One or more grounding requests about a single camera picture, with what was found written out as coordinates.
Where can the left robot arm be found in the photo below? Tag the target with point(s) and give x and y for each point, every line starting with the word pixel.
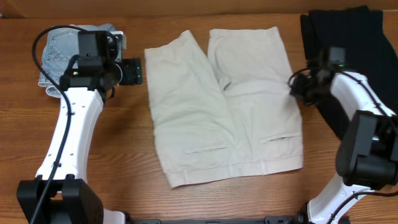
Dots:
pixel 59 192

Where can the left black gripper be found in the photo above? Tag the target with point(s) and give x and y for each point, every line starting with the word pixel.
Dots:
pixel 134 71

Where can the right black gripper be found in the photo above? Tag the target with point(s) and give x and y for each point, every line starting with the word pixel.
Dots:
pixel 298 90

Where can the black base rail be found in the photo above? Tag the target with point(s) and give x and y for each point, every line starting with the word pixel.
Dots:
pixel 266 220

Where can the black garment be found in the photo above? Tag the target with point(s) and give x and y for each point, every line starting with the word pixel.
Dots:
pixel 360 32

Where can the folded light blue denim shorts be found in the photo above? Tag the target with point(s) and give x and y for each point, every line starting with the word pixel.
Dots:
pixel 61 45

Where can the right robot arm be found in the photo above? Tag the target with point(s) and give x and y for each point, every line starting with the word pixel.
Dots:
pixel 366 160

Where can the beige khaki shorts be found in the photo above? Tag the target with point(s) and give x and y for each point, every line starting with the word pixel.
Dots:
pixel 226 112

